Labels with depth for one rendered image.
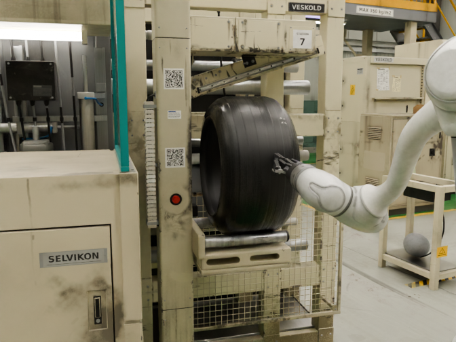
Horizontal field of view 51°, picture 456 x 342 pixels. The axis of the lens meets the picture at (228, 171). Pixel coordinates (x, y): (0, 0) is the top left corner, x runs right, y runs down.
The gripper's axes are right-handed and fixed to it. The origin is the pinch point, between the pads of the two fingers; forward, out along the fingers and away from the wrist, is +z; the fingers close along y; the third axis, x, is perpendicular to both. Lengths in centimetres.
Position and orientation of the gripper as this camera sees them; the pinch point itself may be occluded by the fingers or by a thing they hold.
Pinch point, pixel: (279, 159)
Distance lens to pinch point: 165.3
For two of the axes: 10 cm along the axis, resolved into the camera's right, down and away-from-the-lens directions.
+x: -0.4, 9.6, 2.8
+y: -9.7, 0.4, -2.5
